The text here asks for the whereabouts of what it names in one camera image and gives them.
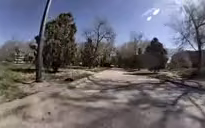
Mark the sandy dirt path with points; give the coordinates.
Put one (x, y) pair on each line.
(106, 103)

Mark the dark round tree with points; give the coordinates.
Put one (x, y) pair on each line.
(156, 53)

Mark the bare branched tree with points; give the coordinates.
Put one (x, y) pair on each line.
(97, 46)

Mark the evergreen tree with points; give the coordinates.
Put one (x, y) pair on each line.
(60, 40)

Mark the low building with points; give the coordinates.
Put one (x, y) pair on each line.
(190, 58)

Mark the grey pole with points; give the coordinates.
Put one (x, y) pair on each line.
(40, 53)

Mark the patchy grass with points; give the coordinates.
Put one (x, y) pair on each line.
(3, 80)

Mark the tall bare tree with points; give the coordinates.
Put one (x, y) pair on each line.
(199, 43)

